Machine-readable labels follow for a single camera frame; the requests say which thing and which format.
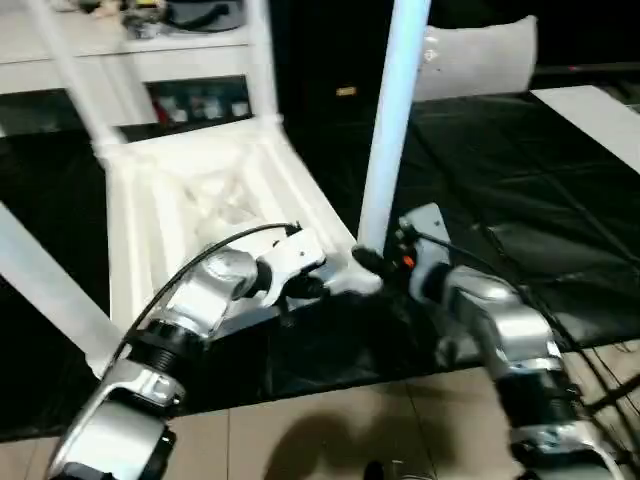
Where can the white plastic table top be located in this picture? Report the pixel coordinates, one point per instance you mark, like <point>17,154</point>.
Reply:
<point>150,200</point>

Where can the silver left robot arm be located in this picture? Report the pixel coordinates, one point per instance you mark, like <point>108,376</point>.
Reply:
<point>200,295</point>

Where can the black work mat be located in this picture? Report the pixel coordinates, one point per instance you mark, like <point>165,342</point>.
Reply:
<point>500,160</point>

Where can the grey cushion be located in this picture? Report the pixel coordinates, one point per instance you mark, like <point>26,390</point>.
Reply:
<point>475,60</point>

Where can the black furniture with yellow label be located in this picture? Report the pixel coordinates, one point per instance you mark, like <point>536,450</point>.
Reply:
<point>325,50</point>

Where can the white flat board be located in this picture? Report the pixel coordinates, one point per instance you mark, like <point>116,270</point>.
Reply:
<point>595,120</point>

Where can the black television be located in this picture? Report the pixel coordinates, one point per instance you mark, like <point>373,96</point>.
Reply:
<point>590,70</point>

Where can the grey round cooker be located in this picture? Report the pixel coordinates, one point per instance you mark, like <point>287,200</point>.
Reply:
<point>205,15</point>

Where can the white glass-door cabinet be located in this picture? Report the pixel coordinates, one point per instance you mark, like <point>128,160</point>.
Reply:
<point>50,55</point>

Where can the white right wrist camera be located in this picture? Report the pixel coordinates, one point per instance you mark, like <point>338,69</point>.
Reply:
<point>425,230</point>

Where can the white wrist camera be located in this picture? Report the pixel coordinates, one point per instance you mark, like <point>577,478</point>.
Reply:
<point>295,255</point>
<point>425,230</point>

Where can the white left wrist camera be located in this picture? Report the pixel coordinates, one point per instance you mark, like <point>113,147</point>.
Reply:
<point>295,255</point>

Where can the black metal frame bar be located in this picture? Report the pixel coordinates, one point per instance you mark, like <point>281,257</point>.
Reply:
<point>615,395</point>

